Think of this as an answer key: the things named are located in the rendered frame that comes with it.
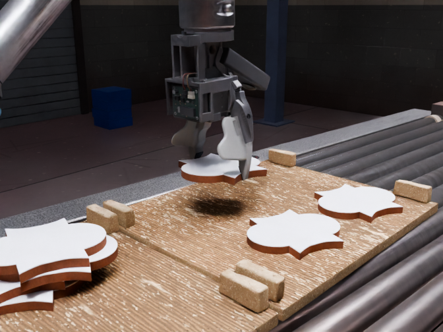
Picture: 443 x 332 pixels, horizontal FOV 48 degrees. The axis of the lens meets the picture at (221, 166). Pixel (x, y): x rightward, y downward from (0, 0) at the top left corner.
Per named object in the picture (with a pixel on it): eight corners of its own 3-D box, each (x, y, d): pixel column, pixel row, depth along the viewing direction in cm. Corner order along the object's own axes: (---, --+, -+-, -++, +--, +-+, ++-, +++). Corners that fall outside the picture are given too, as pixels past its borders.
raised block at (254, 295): (217, 293, 55) (217, 271, 54) (228, 286, 56) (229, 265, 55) (259, 315, 51) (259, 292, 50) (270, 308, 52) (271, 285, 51)
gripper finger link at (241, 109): (229, 149, 71) (210, 92, 71) (238, 146, 72) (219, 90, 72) (252, 141, 68) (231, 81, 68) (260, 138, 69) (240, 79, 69)
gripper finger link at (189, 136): (159, 159, 77) (173, 110, 71) (188, 151, 81) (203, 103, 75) (171, 172, 75) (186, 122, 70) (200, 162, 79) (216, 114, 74)
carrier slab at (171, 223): (98, 225, 75) (97, 215, 75) (268, 165, 103) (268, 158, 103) (283, 323, 52) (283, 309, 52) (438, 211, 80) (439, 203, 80)
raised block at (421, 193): (391, 195, 83) (393, 180, 82) (396, 192, 84) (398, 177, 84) (427, 204, 79) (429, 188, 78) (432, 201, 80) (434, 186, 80)
